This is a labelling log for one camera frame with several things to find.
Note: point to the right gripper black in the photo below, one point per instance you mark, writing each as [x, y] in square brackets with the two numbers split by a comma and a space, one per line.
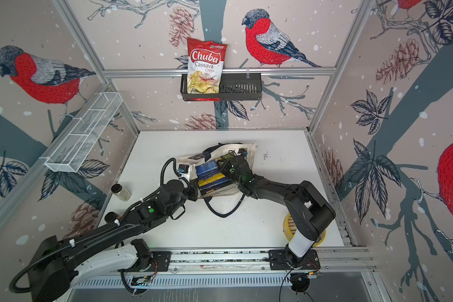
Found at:
[224, 166]

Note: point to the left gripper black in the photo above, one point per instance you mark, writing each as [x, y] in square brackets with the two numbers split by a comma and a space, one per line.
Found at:
[194, 185]

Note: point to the Animal Farm blue book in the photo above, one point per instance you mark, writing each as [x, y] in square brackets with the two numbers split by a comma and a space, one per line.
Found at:
[207, 170]

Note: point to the cream canvas tote bag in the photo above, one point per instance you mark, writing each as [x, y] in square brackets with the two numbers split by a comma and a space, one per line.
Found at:
[219, 153]

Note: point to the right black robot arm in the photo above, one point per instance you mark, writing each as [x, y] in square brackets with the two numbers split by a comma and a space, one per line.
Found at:
[310, 211]

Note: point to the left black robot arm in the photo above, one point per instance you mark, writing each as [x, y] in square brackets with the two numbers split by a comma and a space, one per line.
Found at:
[59, 265]

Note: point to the Chuba cassava chips bag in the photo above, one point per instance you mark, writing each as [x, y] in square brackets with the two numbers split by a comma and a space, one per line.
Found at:
[204, 66]

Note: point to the yellow spine book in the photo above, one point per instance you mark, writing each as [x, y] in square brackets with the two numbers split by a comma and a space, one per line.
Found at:
[210, 179]

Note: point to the The Little Prince book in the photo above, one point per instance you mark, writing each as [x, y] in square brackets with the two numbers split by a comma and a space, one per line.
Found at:
[216, 184]

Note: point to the clear spice jar black lid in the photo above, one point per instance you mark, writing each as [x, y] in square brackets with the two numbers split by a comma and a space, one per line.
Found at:
[121, 192]

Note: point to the yellow bamboo steamer basket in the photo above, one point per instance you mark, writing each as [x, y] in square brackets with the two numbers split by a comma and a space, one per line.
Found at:
[289, 230]

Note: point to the brown spice jar black lid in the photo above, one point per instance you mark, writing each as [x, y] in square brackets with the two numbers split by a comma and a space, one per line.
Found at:
[111, 217]

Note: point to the circuit board under left base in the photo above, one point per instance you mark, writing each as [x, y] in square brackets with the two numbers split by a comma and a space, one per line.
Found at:
[141, 281]

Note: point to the circuit board under base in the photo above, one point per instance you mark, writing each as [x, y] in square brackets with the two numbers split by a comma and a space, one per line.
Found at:
[305, 275]
[141, 281]

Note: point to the circuit board under right base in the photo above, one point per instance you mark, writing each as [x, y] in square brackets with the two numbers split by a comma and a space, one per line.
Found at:
[305, 275]

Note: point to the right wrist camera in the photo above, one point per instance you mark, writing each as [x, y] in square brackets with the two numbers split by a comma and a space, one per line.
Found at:
[242, 152]

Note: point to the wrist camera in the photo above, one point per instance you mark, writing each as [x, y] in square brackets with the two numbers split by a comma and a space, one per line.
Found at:
[242, 152]
[184, 170]

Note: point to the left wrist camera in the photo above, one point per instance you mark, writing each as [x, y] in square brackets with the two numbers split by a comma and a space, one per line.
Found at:
[184, 170]

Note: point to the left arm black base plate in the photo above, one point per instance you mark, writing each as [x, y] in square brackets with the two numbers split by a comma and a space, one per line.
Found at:
[161, 261]

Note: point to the black wire wall basket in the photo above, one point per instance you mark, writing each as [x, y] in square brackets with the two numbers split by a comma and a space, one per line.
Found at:
[233, 87]

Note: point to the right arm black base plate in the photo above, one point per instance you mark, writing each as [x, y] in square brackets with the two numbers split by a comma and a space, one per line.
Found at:
[286, 260]

